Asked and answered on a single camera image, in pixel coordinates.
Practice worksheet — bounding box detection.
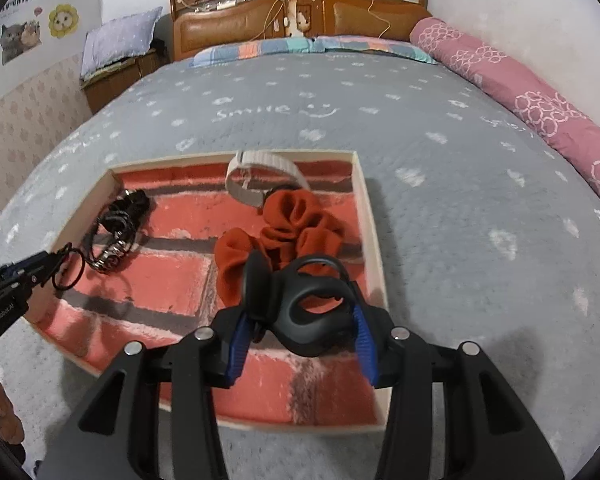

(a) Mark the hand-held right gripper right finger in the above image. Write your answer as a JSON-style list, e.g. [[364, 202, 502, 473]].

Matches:
[[350, 305, 566, 480]]

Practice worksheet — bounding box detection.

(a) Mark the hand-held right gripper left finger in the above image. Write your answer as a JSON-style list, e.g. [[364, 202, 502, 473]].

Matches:
[[37, 307, 261, 480]]

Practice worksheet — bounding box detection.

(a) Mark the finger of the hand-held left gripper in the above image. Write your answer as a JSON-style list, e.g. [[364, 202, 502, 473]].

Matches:
[[0, 266, 61, 306], [0, 250, 76, 286]]

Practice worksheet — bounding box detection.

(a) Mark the thin black hair tie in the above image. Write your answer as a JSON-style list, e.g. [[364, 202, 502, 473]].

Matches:
[[49, 242, 87, 292]]

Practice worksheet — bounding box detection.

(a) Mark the black claw hair clip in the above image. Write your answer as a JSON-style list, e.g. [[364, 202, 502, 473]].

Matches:
[[242, 252, 365, 359]]

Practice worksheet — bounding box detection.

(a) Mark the red-lined wooden jewelry tray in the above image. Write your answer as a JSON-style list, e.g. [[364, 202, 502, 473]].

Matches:
[[27, 150, 394, 434]]

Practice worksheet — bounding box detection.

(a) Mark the black braided bracelet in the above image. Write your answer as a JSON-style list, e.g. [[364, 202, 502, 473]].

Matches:
[[87, 195, 148, 274]]

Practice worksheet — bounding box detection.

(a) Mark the red scrunchie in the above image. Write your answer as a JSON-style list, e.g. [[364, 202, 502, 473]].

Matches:
[[214, 189, 349, 309]]

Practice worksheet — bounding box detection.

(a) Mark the beige strap wrist watch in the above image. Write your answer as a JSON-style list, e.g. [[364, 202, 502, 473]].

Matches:
[[224, 149, 311, 211]]

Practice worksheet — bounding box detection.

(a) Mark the person's left hand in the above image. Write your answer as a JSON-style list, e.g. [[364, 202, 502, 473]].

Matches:
[[0, 355, 25, 445]]

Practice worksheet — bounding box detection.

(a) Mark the grey patterned bed blanket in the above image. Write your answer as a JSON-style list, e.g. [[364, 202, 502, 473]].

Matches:
[[0, 50, 600, 480]]

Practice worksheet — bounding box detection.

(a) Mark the wooden nightstand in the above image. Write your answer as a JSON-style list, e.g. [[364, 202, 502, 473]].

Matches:
[[81, 50, 170, 115]]

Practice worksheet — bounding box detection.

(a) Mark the grey cat sticker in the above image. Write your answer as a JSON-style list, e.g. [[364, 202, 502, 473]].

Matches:
[[0, 20, 43, 66]]

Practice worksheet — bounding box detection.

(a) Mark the lavender dotted pillow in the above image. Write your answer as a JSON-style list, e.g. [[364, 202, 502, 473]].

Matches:
[[81, 6, 164, 80]]

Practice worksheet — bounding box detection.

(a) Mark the yellow flower cat sticker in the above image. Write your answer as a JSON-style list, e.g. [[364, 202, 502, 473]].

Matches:
[[48, 4, 77, 38]]

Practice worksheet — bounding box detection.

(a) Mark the pink circle-print bolster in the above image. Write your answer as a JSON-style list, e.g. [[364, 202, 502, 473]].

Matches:
[[410, 16, 600, 224]]

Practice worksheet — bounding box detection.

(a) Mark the wooden padded headboard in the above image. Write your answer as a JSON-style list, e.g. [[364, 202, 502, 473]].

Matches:
[[169, 0, 432, 62]]

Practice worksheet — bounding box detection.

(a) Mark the orange charging cable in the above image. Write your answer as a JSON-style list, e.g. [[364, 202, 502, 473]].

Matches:
[[360, 0, 394, 40]]

